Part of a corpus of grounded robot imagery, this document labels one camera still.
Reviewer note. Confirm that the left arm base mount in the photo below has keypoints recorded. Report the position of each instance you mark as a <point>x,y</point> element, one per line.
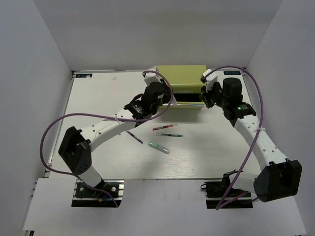
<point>86,197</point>

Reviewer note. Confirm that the corner label sticker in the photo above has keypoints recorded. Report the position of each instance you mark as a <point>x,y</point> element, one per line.
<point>232,73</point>
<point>85,75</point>

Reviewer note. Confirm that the right corner label sticker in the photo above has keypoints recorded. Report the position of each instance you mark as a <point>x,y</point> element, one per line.
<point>232,73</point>

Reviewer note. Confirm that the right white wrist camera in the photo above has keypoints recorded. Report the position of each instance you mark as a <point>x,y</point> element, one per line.
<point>209,78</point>

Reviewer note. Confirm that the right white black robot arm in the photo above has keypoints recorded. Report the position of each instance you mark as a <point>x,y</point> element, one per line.
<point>279,176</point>

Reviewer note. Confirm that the green metal drawer toolbox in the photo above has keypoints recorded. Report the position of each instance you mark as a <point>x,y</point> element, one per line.
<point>186,84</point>

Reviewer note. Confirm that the green cap highlighter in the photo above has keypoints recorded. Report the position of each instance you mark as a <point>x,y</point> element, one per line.
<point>159,147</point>

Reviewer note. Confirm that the left corner label sticker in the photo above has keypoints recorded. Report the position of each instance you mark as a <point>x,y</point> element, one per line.
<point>85,75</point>

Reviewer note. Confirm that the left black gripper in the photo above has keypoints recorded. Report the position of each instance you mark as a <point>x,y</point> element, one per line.
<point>167,93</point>

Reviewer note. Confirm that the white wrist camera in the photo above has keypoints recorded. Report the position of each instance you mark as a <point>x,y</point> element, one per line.
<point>150,78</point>
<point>209,78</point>

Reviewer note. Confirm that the green refill pen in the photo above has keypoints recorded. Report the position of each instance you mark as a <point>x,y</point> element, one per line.
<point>169,135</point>

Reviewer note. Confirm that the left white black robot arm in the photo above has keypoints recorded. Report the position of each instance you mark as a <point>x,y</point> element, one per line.
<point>78,144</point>

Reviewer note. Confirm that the red refill pen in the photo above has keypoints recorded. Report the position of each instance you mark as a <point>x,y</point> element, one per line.
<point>165,126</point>

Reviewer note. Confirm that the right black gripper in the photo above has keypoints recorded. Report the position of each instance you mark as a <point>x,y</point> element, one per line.
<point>205,95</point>

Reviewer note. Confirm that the blue pen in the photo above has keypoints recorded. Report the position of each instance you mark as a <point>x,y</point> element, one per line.
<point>135,137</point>

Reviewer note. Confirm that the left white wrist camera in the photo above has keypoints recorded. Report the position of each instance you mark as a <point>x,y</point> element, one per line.
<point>150,78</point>

